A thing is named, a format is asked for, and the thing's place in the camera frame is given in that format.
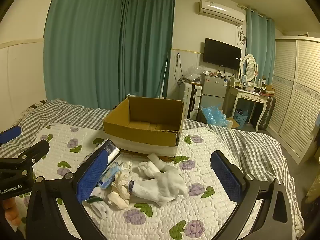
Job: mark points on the patterned pillow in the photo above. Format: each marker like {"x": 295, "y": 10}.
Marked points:
{"x": 35, "y": 104}

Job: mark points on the dark suitcase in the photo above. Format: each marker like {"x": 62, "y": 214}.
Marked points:
{"x": 267, "y": 115}

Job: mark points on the light blue tissue packet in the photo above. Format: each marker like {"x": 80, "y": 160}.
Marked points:
{"x": 110, "y": 175}

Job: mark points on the narrow teal curtain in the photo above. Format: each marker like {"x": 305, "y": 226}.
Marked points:
{"x": 260, "y": 42}

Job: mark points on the white pole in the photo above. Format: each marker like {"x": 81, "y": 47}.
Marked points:
{"x": 163, "y": 80}

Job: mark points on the small open cardboard box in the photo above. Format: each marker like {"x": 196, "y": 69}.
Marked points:
{"x": 232, "y": 123}

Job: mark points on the wide teal curtain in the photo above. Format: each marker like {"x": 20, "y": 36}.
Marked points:
{"x": 87, "y": 42}

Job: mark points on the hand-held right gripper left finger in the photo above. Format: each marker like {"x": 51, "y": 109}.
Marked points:
{"x": 92, "y": 175}

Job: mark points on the white louvred wardrobe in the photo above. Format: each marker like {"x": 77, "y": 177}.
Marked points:
{"x": 297, "y": 92}

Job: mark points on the person's left hand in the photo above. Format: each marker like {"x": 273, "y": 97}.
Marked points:
{"x": 11, "y": 208}

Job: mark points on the silver small fridge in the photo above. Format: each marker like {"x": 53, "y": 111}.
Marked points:
{"x": 213, "y": 90}

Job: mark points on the brown cardboard box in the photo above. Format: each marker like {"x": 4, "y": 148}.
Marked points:
{"x": 140, "y": 140}

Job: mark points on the dark blue packet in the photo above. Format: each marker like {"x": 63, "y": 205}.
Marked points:
{"x": 112, "y": 151}

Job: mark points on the clear plastic bag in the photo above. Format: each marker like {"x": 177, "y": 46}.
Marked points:
{"x": 193, "y": 71}

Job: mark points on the white suitcase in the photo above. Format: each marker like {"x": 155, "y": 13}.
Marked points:
{"x": 187, "y": 100}

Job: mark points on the white dressing table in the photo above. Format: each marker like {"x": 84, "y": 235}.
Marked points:
{"x": 247, "y": 96}

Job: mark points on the white air conditioner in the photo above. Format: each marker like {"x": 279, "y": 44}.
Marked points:
{"x": 221, "y": 11}

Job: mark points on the black wall television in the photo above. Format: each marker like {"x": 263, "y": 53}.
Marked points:
{"x": 221, "y": 53}

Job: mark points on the large white sock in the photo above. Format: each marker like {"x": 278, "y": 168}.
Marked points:
{"x": 165, "y": 183}

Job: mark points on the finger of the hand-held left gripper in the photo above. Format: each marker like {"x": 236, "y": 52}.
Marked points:
{"x": 10, "y": 133}
{"x": 35, "y": 151}

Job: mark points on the blue plastic bag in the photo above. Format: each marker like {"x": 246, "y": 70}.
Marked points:
{"x": 213, "y": 117}

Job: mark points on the oval white mirror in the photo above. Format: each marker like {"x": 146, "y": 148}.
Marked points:
{"x": 250, "y": 65}

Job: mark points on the cream cloth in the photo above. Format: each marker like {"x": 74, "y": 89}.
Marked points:
{"x": 120, "y": 190}

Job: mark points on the blue plastic basket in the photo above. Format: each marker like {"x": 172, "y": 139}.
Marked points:
{"x": 242, "y": 118}

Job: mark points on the floral white quilt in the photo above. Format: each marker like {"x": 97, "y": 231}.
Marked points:
{"x": 200, "y": 210}

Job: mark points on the small white sock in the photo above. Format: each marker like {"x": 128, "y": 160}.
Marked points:
{"x": 101, "y": 206}

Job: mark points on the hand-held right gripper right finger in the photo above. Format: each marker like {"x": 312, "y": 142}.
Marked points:
{"x": 225, "y": 177}

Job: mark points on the grey checked bed sheet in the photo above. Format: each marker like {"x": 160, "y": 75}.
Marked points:
{"x": 75, "y": 115}

